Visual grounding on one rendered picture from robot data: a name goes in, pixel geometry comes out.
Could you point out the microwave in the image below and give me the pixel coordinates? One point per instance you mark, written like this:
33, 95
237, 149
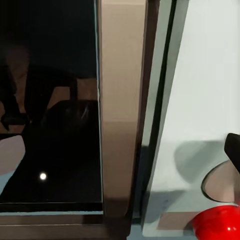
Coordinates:
125, 107

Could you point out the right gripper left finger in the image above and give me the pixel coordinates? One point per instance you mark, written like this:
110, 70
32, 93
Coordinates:
12, 150

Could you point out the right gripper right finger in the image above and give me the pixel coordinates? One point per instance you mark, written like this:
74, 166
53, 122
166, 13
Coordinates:
232, 149

